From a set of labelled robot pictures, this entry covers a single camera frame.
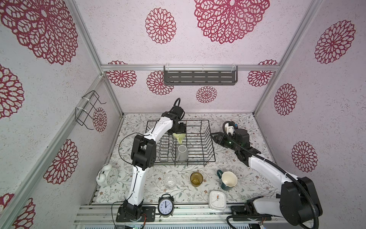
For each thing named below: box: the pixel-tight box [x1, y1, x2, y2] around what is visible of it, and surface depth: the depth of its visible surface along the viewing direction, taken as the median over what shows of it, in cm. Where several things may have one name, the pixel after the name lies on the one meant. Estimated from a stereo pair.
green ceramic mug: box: [172, 132, 187, 145], surface depth 92 cm
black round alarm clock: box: [157, 193, 175, 218], surface depth 76 cm
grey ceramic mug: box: [176, 144, 189, 162], surface depth 87 cm
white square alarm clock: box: [209, 190, 227, 212], surface depth 77 cm
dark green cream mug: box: [216, 169, 238, 191], surface depth 79 cm
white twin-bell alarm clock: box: [96, 163, 119, 187], surface depth 79 cm
